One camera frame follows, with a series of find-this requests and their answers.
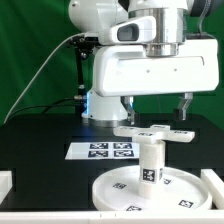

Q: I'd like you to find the white left border block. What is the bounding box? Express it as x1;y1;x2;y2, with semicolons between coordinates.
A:
0;171;12;204

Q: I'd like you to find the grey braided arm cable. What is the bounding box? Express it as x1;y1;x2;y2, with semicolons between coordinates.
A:
196;0;216;39

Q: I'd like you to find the white round table top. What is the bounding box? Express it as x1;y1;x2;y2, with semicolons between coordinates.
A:
92;165;212;212

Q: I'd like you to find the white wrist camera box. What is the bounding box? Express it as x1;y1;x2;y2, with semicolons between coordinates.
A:
98;16;156;45

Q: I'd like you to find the black cable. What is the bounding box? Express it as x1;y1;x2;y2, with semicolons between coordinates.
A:
6;97;84;122

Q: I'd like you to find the white marker tag plate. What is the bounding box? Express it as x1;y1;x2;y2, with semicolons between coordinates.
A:
65;142;139;160

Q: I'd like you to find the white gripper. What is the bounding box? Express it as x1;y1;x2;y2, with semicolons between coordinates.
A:
93;39;219;125

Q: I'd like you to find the white right border block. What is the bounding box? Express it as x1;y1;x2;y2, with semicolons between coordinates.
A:
201;169;224;210

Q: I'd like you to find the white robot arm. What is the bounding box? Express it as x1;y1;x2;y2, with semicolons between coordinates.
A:
68;0;224;127

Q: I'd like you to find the white cross-shaped table base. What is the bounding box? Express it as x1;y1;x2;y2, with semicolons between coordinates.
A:
113;125;195;144

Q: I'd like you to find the black camera stand pole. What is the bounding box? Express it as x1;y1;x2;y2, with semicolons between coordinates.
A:
75;48;87;114

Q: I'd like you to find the white front border rail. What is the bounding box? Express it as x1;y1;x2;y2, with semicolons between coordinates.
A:
0;210;224;224

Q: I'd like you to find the grey camera cable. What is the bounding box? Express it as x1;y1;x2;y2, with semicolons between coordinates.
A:
3;33;86;125

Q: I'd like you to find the white border block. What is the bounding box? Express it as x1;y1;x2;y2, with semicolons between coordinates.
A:
0;171;12;204
201;169;224;210

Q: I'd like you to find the black camera on stand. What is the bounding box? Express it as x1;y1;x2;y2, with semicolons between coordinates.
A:
66;33;99;48

